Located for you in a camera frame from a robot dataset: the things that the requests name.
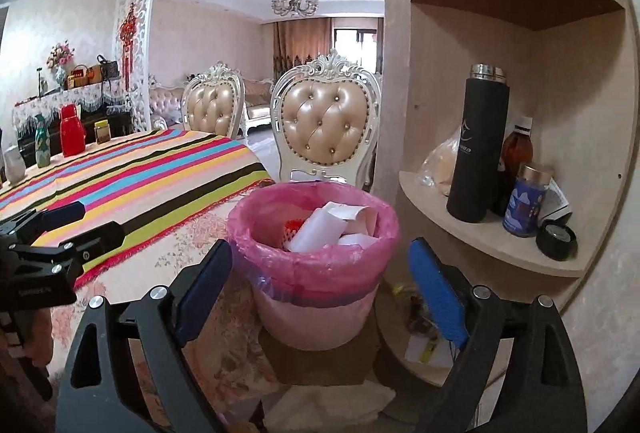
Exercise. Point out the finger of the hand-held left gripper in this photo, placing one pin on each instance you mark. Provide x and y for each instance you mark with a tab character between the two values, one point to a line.
95	238
62	214

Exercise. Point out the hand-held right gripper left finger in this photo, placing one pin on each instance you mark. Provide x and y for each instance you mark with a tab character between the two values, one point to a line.
205	293

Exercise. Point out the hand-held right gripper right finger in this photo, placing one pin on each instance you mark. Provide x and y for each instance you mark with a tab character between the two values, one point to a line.
440	293

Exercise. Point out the orange foam fruit net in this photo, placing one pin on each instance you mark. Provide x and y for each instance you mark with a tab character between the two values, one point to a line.
292	230

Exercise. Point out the pink plastic bin liner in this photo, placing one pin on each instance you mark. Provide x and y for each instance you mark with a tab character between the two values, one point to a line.
310	268

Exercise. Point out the pink waste bin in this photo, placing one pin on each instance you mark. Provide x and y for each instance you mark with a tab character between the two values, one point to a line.
315	323

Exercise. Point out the floral tablecloth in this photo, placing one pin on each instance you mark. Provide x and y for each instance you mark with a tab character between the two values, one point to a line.
200	233

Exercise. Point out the green patterned vase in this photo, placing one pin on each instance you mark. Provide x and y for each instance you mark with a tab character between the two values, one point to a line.
42	142

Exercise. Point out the red thermos jug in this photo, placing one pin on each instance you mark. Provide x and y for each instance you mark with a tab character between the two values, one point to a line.
71	130

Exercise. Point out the glass jar yellow lid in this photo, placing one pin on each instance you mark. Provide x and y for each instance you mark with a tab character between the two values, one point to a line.
102	133

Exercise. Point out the black piano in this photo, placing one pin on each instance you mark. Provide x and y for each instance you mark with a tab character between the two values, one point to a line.
122	123

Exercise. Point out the lace piano cover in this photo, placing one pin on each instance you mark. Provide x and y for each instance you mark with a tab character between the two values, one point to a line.
45	100

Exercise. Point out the blue can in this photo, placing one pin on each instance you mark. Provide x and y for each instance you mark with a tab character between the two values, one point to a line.
525	203

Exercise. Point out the black tape roll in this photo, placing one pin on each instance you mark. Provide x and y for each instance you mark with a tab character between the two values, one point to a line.
556	241

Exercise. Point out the beige plastic bag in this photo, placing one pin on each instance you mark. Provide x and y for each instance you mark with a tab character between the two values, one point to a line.
442	160

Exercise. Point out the blue white porcelain vase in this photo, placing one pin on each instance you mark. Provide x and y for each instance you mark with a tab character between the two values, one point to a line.
60	77

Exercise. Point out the wicker basket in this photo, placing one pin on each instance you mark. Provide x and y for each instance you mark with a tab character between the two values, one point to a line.
78	77

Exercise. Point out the black thermos bottle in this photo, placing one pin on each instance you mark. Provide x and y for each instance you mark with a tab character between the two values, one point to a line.
477	148

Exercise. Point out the white tufted sofa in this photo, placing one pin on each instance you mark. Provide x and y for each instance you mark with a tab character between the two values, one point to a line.
167	105

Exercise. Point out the dark handbag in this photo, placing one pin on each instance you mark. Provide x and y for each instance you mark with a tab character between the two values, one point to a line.
107	69

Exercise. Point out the pink flower bouquet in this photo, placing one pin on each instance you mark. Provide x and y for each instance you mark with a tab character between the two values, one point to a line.
60	54

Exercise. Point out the brown glass bottle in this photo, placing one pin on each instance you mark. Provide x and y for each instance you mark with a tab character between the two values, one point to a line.
517	153

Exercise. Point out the white lattice screen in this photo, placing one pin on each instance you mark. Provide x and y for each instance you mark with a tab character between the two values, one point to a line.
145	63

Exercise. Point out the beige tufted dining chair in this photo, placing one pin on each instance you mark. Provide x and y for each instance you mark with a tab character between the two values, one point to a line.
325	123
212	105

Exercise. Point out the red knot ornament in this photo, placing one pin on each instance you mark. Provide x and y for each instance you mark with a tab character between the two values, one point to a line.
129	38

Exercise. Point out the wooden corner shelf unit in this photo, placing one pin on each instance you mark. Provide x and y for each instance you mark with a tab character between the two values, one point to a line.
575	88

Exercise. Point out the brown patterned curtain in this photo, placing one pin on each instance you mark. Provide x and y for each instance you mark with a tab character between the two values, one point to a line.
300	43

